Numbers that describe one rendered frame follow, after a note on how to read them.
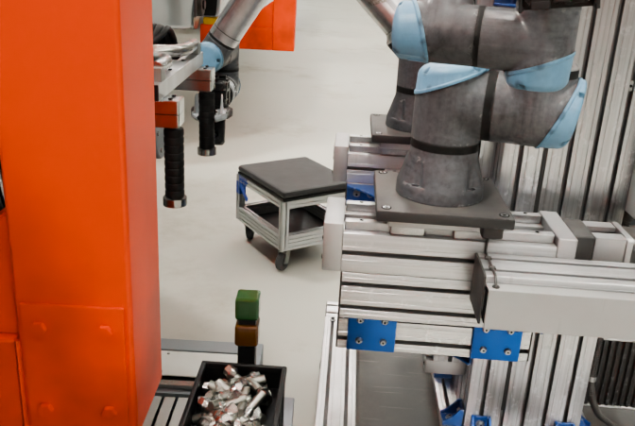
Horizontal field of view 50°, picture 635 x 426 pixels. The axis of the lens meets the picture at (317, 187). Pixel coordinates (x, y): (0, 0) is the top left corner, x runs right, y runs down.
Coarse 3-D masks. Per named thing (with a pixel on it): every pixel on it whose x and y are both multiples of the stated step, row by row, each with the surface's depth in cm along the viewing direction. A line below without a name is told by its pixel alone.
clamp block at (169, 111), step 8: (168, 96) 122; (176, 96) 122; (160, 104) 119; (168, 104) 119; (176, 104) 119; (160, 112) 120; (168, 112) 120; (176, 112) 120; (160, 120) 120; (168, 120) 120; (176, 120) 120
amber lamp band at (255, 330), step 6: (258, 324) 116; (234, 330) 115; (240, 330) 115; (246, 330) 115; (252, 330) 115; (258, 330) 115; (234, 336) 115; (240, 336) 115; (246, 336) 115; (252, 336) 115; (258, 336) 116; (234, 342) 116; (240, 342) 115; (246, 342) 115; (252, 342) 115
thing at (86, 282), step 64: (0, 0) 80; (64, 0) 80; (128, 0) 83; (0, 64) 82; (64, 64) 82; (128, 64) 85; (0, 128) 85; (64, 128) 85; (128, 128) 86; (64, 192) 87; (128, 192) 88; (64, 256) 90; (128, 256) 90; (64, 320) 93; (128, 320) 93; (64, 384) 96; (128, 384) 96
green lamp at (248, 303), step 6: (240, 294) 114; (246, 294) 115; (252, 294) 115; (258, 294) 115; (240, 300) 113; (246, 300) 113; (252, 300) 113; (258, 300) 113; (240, 306) 113; (246, 306) 113; (252, 306) 113; (258, 306) 113; (240, 312) 114; (246, 312) 114; (252, 312) 113; (258, 312) 114; (240, 318) 114; (246, 318) 114; (252, 318) 114; (258, 318) 114
